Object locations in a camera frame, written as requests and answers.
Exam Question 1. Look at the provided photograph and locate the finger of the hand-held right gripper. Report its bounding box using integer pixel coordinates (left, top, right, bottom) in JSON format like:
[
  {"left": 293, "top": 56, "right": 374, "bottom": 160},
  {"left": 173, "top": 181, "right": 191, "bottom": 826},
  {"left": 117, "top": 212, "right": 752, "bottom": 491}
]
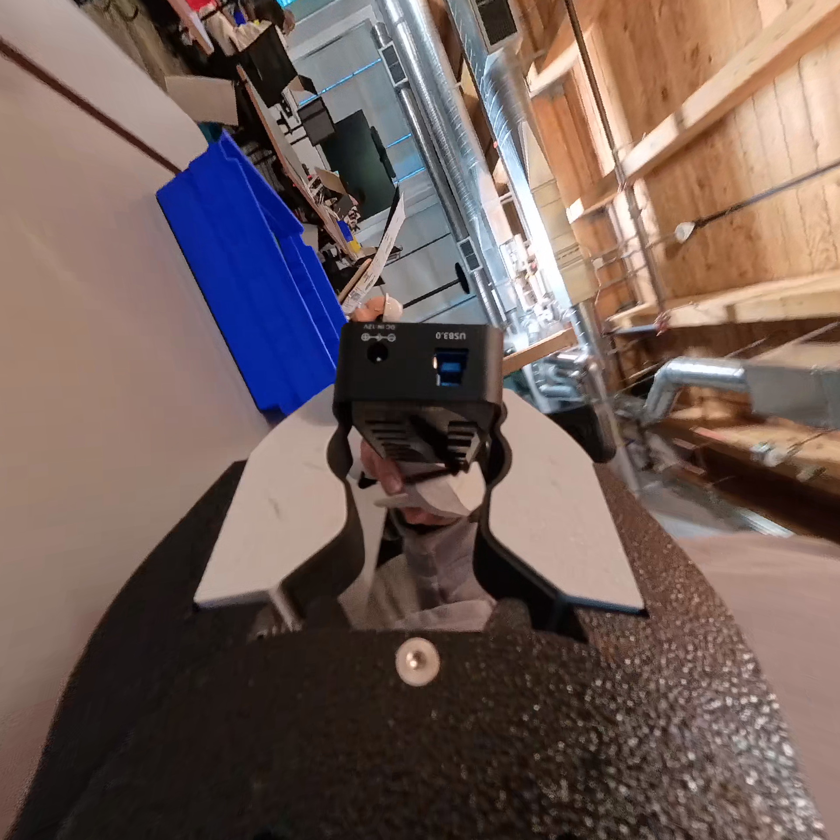
[{"left": 374, "top": 462, "right": 491, "bottom": 517}]

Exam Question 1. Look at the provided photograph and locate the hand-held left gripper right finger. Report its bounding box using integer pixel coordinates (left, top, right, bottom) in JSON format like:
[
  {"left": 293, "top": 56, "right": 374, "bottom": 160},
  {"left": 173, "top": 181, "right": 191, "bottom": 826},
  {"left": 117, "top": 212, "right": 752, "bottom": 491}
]
[{"left": 472, "top": 389, "right": 647, "bottom": 631}]

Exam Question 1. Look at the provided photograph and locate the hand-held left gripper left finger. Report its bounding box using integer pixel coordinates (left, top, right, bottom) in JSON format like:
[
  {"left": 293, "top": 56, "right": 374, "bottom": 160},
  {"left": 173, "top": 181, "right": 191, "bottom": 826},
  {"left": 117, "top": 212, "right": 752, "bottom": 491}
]
[{"left": 195, "top": 386, "right": 366, "bottom": 634}]

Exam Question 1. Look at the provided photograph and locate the blue plastic bin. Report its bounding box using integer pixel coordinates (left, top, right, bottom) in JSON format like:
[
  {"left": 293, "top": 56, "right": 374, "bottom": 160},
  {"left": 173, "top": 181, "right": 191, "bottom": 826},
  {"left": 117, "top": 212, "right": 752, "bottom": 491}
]
[{"left": 156, "top": 128, "right": 349, "bottom": 417}]

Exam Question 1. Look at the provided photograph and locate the person's right forearm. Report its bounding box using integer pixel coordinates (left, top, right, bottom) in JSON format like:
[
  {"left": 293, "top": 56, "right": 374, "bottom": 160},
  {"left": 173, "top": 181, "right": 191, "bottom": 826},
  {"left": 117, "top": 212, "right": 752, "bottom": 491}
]
[{"left": 341, "top": 521, "right": 496, "bottom": 632}]

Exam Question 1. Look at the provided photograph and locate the person's right hand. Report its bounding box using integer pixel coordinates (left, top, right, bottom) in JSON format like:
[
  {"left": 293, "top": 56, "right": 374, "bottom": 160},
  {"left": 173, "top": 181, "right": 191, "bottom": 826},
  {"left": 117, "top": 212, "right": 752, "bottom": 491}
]
[{"left": 360, "top": 436, "right": 462, "bottom": 529}]

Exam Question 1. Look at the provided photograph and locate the black rounded object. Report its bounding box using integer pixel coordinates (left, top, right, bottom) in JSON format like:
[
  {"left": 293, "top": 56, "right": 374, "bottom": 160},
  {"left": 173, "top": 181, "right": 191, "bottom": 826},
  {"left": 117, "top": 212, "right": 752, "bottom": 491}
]
[{"left": 563, "top": 392, "right": 619, "bottom": 465}]

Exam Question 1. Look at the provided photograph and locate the black pole stand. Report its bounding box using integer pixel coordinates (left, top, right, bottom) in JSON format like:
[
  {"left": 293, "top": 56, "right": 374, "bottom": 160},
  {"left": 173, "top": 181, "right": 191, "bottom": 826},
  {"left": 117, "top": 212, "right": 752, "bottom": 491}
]
[{"left": 402, "top": 261, "right": 471, "bottom": 309}]

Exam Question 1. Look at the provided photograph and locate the black screen panel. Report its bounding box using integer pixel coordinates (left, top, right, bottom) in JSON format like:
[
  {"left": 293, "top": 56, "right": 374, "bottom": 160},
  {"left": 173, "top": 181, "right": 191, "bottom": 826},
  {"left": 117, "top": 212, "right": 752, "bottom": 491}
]
[{"left": 322, "top": 108, "right": 399, "bottom": 221}]

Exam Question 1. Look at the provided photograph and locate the white air vent grille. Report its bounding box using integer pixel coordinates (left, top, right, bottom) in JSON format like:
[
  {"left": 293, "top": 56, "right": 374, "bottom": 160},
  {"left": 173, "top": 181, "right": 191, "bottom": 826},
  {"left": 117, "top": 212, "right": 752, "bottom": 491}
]
[{"left": 472, "top": 0, "right": 522, "bottom": 50}]

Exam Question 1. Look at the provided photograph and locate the silver rectangular duct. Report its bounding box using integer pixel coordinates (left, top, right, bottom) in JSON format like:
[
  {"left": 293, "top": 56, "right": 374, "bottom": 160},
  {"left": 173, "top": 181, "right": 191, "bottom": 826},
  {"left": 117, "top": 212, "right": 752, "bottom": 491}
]
[{"left": 643, "top": 341, "right": 840, "bottom": 427}]

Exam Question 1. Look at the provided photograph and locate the wide silver ventilation duct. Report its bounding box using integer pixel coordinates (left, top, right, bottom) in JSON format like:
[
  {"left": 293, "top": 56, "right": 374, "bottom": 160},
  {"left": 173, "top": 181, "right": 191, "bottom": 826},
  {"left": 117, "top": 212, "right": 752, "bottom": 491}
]
[{"left": 449, "top": 0, "right": 592, "bottom": 309}]

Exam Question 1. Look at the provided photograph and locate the thin silver ventilation duct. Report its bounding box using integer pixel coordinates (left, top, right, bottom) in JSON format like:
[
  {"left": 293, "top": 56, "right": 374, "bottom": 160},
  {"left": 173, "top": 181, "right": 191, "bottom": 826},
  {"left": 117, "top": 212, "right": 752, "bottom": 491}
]
[{"left": 374, "top": 0, "right": 506, "bottom": 329}]

